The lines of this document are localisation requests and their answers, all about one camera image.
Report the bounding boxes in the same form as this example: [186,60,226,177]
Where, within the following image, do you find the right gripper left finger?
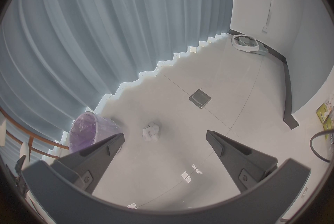
[51,133,125,194]

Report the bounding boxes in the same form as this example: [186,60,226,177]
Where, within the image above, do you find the pale blue curtain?
[0,0,234,158]

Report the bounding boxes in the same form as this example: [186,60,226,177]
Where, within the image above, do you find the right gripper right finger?
[206,130,279,192]

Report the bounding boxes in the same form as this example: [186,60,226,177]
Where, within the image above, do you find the yellow green printed box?
[316,95,334,132]

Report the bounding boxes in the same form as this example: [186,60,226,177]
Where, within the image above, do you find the wooden chair white cushions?
[0,107,70,169]

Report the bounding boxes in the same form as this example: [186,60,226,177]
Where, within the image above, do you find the purple plastic bag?
[69,111,122,154]

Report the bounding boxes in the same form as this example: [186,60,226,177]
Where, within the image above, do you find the grey cable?
[310,129,334,164]

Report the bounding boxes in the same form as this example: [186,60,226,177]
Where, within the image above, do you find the white grey plastic basin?
[232,34,268,57]

